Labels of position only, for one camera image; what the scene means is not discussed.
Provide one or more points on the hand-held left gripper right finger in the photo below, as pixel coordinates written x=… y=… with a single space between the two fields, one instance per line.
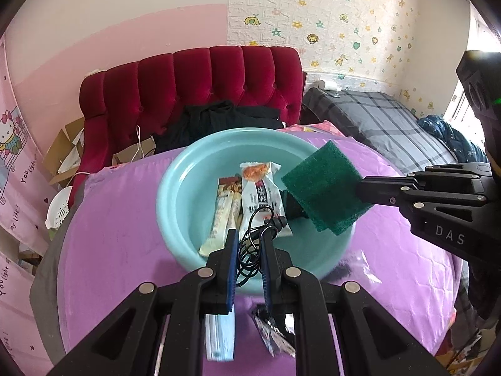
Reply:
x=267 y=274

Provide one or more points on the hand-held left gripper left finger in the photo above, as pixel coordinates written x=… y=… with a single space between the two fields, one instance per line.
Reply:
x=231 y=274

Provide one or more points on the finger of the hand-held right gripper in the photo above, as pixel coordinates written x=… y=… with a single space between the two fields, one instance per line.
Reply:
x=450 y=174
x=383 y=192

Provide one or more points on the black earphones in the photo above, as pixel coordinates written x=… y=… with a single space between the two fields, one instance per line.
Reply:
x=250 y=243

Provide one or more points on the brown beige snack wrapper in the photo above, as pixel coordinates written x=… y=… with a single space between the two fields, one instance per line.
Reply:
x=221 y=219

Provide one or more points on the green scouring pad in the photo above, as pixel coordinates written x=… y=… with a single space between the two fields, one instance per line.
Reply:
x=325 y=188

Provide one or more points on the silver black foil packet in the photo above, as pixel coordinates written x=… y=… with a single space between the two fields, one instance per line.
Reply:
x=274 y=335

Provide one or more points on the blue face mask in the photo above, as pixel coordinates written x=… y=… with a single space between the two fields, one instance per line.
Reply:
x=223 y=337

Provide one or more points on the black glove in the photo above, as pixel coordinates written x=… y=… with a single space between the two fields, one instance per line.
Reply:
x=293 y=205

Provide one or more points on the white serrated sachet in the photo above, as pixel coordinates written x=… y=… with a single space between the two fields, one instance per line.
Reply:
x=260 y=199

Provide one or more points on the clear zip bag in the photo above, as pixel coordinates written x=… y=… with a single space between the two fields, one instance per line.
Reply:
x=360 y=268

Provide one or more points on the teal plastic basin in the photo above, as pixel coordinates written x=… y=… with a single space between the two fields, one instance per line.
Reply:
x=188 y=203

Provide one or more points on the orange printed white packet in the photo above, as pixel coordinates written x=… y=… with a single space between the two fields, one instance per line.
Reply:
x=258 y=172

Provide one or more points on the blue floral cloth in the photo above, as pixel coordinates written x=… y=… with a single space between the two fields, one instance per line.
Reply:
x=450 y=137

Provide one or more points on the grey plaid bed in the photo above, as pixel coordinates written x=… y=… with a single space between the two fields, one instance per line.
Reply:
x=372 y=125

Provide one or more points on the window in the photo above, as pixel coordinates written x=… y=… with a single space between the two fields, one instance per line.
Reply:
x=458 y=102

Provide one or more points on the purple quilted mat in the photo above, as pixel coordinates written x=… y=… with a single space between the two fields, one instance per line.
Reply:
x=117 y=243

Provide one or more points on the white paper roll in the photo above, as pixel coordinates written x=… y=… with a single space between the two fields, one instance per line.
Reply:
x=327 y=85

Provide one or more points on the black clothing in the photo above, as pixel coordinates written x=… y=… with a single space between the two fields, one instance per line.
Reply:
x=211 y=121

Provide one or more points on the white colander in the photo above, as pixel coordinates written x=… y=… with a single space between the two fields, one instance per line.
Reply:
x=60 y=207

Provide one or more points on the grey table underlay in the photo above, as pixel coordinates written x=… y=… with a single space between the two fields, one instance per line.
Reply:
x=47 y=301

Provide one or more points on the red velvet sofa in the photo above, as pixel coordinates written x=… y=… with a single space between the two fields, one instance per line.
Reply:
x=156 y=86

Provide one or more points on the cardboard box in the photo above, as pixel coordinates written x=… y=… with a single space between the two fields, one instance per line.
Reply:
x=62 y=149

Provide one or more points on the pink cartoon curtain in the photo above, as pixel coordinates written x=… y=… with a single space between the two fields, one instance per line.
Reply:
x=19 y=156
x=13 y=301

